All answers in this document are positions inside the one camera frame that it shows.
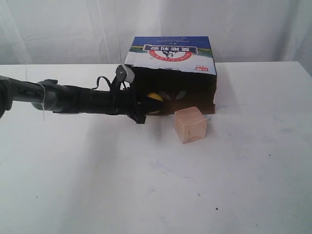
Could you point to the white backdrop curtain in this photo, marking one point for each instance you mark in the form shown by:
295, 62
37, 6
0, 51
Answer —
102, 31

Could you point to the printed cardboard box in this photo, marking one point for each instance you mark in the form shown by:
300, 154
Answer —
180, 69

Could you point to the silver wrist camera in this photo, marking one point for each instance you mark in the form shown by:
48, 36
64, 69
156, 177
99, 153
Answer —
123, 74

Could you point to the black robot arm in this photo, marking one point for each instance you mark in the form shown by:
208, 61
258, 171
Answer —
48, 95

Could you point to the yellow tennis ball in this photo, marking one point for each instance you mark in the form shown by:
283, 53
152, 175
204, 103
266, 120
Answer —
155, 103

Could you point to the wooden cube block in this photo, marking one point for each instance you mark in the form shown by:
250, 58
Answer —
190, 124

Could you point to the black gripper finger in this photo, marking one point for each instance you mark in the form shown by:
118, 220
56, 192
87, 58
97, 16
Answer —
137, 117
143, 105

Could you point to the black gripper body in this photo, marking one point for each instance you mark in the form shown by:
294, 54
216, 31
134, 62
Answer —
125, 102

